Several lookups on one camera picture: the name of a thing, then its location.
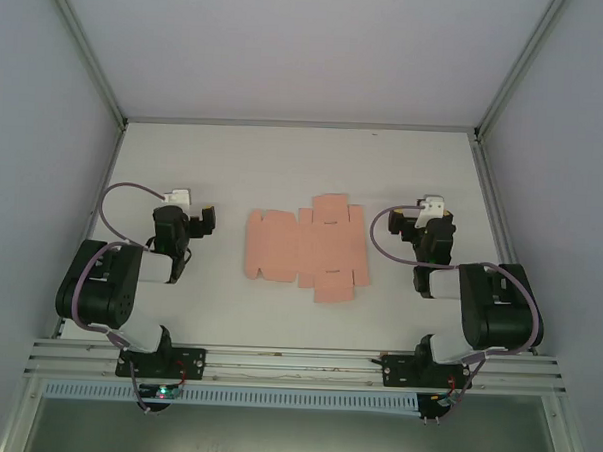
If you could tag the aluminium frame leg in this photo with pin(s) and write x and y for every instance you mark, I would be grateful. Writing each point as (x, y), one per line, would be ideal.
(565, 438)
(23, 414)

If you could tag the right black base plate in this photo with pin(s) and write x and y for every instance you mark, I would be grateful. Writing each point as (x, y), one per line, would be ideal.
(400, 373)

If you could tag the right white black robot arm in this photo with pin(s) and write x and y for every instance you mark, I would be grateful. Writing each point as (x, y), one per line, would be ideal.
(498, 314)

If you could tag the right aluminium side rail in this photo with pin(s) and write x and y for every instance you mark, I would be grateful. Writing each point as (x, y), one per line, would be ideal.
(493, 194)

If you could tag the right aluminium frame post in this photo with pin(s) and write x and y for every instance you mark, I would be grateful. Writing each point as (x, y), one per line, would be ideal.
(524, 55)

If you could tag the aluminium mounting rail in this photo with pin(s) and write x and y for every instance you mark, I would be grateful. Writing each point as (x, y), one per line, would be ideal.
(295, 368)

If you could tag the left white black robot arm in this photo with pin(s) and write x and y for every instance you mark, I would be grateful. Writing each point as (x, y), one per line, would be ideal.
(98, 287)

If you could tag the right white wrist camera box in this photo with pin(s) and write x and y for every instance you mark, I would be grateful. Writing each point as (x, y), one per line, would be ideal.
(432, 207)

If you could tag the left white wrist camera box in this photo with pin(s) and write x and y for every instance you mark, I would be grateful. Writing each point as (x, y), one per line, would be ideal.
(180, 196)

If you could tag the left aluminium frame post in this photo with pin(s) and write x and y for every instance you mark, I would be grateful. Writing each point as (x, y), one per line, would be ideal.
(84, 46)

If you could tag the circuit board with green light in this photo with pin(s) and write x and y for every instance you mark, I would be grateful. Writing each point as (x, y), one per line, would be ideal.
(161, 392)

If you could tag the aluminium table edge rail long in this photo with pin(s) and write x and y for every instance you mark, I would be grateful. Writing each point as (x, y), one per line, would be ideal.
(301, 122)

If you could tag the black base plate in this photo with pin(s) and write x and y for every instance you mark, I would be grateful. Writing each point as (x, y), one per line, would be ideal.
(193, 364)
(400, 373)

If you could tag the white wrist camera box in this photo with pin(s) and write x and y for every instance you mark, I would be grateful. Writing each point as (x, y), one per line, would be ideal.
(432, 207)
(180, 196)

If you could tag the left aluminium side rail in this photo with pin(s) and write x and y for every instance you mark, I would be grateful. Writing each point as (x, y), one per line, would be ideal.
(111, 167)

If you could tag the aluminium frame post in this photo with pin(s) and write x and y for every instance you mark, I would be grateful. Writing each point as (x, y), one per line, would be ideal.
(84, 46)
(524, 55)

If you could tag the circuit board without light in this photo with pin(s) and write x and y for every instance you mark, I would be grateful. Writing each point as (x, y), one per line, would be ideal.
(444, 401)

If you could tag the aluminium side rail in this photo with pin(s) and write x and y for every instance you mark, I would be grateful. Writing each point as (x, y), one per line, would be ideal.
(493, 194)
(111, 167)

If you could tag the pink paper box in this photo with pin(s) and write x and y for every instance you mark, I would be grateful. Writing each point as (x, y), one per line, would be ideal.
(280, 245)

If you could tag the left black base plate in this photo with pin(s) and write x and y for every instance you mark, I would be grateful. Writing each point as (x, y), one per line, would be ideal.
(193, 364)

